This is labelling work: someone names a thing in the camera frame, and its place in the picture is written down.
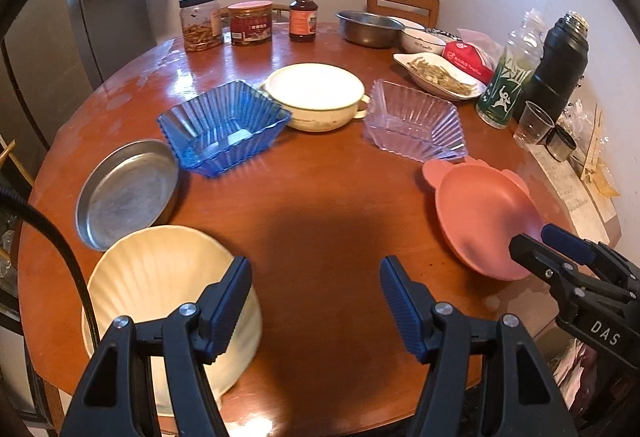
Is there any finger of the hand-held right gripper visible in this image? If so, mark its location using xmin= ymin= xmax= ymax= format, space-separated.
xmin=509 ymin=233 xmax=626 ymax=305
xmin=541 ymin=224 xmax=640 ymax=290

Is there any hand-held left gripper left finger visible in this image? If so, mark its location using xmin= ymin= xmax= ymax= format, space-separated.
xmin=60 ymin=255 xmax=253 ymax=437

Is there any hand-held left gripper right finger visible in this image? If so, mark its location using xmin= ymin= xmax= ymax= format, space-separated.
xmin=379 ymin=255 xmax=578 ymax=437

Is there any pink plastic plate with ears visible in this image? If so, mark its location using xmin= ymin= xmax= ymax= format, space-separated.
xmin=421 ymin=156 xmax=546 ymax=280

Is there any cream shell-shaped plate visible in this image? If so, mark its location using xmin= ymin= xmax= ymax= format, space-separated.
xmin=81 ymin=225 xmax=263 ymax=418

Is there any round metal plate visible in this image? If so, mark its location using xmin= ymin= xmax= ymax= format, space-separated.
xmin=75 ymin=138 xmax=181 ymax=252

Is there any clear ribbed square bowl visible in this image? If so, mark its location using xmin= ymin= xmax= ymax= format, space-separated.
xmin=362 ymin=79 xmax=469 ymax=163

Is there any printed paper sheet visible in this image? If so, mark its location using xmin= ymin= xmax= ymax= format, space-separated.
xmin=530 ymin=147 xmax=621 ymax=243

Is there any pink plastic bag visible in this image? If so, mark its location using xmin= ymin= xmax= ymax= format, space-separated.
xmin=554 ymin=339 xmax=601 ymax=413

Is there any packet of wooden chopsticks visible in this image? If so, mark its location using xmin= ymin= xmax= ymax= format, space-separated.
xmin=565 ymin=100 xmax=621 ymax=198

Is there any metal thermos lid cup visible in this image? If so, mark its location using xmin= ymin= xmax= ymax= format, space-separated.
xmin=545 ymin=124 xmax=578 ymax=163

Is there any clear plastic cup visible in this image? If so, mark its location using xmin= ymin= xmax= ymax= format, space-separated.
xmin=514 ymin=100 xmax=556 ymax=149

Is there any green label plastic bottle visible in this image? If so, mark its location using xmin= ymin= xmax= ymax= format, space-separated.
xmin=476 ymin=10 xmax=546 ymax=130

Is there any black thermos flask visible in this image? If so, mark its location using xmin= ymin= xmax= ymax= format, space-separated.
xmin=510 ymin=12 xmax=590 ymax=128

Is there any blue ribbed square bowl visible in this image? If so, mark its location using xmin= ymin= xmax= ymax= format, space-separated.
xmin=157 ymin=80 xmax=292 ymax=179

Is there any dried small fish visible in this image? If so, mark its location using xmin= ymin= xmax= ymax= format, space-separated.
xmin=407 ymin=57 xmax=481 ymax=95

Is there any white oval dish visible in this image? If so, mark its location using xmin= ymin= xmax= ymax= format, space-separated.
xmin=392 ymin=52 xmax=488 ymax=102

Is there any red snack packet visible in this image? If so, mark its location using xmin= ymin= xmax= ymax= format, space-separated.
xmin=441 ymin=41 xmax=497 ymax=81

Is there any white plastic bag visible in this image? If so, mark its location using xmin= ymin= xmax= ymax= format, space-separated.
xmin=457 ymin=28 xmax=504 ymax=68

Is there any white printed ceramic bowl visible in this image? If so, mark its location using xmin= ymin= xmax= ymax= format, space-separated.
xmin=400 ymin=28 xmax=447 ymax=55

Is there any stainless steel bowl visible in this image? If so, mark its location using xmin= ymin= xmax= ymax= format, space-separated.
xmin=335 ymin=10 xmax=406 ymax=49

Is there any red round can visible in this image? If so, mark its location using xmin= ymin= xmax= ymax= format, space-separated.
xmin=227 ymin=0 xmax=274 ymax=46

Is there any clear jar with black lid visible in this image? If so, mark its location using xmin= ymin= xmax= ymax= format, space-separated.
xmin=179 ymin=0 xmax=224 ymax=54

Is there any wooden chair with cutout back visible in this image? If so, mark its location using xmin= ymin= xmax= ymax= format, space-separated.
xmin=366 ymin=0 xmax=441 ymax=29

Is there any brown sauce bottle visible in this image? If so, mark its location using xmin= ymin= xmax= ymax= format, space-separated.
xmin=288 ymin=0 xmax=319 ymax=43

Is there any grey refrigerator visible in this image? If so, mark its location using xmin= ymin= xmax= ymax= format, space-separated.
xmin=64 ymin=0 xmax=157 ymax=93

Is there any black cable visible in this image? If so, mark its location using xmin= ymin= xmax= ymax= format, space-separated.
xmin=0 ymin=184 xmax=101 ymax=353

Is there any cream enamel bowl with handles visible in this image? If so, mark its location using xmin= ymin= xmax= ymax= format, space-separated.
xmin=258 ymin=64 xmax=371 ymax=133

